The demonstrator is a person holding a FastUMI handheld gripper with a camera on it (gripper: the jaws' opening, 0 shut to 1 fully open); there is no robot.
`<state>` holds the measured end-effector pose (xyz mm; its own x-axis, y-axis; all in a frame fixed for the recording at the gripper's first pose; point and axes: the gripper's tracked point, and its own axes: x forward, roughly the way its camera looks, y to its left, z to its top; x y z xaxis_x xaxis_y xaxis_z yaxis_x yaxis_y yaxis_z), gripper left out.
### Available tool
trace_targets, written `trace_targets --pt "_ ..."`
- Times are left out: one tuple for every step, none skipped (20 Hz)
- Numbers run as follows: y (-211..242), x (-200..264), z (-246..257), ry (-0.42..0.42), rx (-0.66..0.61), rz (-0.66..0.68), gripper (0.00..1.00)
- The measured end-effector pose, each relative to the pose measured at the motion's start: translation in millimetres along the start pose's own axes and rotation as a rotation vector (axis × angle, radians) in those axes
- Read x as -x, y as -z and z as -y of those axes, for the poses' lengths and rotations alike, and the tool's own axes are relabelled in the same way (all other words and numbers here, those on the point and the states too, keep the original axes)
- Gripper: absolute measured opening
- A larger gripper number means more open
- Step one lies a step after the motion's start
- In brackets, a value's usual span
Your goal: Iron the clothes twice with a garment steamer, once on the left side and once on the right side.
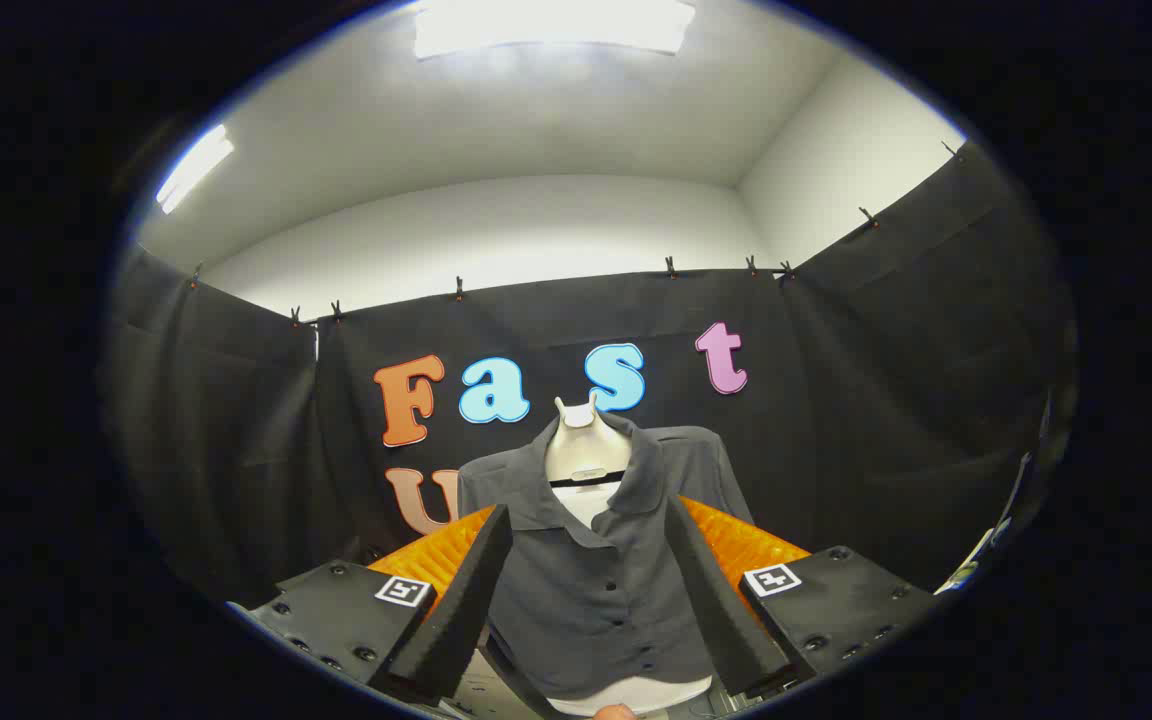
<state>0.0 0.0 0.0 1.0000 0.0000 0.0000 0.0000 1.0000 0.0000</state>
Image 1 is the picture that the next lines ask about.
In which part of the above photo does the row of black cloth clips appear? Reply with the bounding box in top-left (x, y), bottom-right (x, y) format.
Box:
top-left (188, 140), bottom-right (967, 329)

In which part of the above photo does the white mannequin torso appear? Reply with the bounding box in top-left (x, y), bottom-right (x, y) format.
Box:
top-left (544, 392), bottom-right (712, 717)

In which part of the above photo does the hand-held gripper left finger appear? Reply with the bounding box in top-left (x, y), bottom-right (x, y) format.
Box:
top-left (226, 503), bottom-right (515, 709)

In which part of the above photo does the cluttered white desk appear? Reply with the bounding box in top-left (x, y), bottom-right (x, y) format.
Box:
top-left (936, 450), bottom-right (1037, 596)

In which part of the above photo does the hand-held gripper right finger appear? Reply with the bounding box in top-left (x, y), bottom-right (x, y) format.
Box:
top-left (663, 495), bottom-right (942, 699)

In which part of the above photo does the black backdrop cloth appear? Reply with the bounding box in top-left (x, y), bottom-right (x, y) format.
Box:
top-left (101, 140), bottom-right (1082, 611)

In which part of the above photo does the grey button shirt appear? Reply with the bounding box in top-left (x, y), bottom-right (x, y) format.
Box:
top-left (456, 412), bottom-right (755, 701)

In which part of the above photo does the ceiling light panel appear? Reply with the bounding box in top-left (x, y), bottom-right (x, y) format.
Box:
top-left (155, 124), bottom-right (236, 215)
top-left (413, 0), bottom-right (697, 59)

